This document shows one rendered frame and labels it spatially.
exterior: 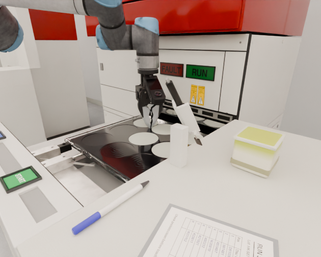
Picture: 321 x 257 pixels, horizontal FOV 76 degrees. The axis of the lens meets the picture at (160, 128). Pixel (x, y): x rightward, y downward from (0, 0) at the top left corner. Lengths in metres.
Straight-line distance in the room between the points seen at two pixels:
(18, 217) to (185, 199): 0.25
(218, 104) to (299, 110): 1.53
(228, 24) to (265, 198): 0.46
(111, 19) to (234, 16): 0.33
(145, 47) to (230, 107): 0.33
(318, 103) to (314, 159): 1.64
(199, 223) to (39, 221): 0.23
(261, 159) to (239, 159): 0.04
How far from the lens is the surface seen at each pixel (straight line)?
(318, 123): 2.21
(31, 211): 0.39
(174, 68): 0.81
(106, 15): 0.62
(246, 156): 0.42
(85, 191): 0.52
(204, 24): 0.69
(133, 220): 0.32
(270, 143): 0.41
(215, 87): 0.73
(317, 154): 0.58
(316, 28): 2.14
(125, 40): 0.69
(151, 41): 0.69
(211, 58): 0.73
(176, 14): 0.75
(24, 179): 0.46
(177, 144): 0.40
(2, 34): 0.86
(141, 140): 0.67
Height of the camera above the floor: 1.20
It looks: 23 degrees down
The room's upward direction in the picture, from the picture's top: straight up
